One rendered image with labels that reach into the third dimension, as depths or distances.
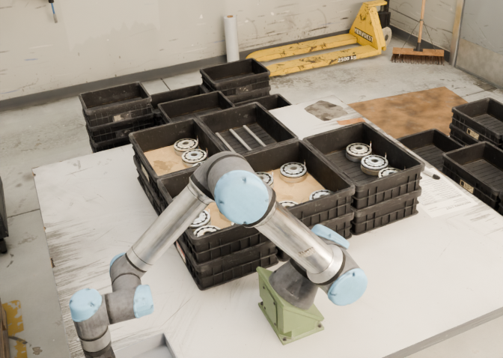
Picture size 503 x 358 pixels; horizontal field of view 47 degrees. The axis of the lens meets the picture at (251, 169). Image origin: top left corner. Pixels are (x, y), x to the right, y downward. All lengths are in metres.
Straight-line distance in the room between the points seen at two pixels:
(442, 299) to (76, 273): 1.23
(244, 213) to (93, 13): 3.95
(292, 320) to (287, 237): 0.38
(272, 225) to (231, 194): 0.15
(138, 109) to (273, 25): 2.42
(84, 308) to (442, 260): 1.23
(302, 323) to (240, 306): 0.24
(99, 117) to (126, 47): 1.77
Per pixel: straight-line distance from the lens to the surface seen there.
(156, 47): 5.30
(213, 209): 2.08
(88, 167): 2.72
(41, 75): 5.20
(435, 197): 2.39
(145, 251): 1.51
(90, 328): 1.46
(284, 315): 1.69
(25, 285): 3.27
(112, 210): 2.39
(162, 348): 1.80
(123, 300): 1.44
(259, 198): 1.30
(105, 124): 3.57
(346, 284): 1.54
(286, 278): 1.69
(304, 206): 1.91
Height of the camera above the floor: 2.04
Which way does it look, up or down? 32 degrees down
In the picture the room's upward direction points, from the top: 3 degrees counter-clockwise
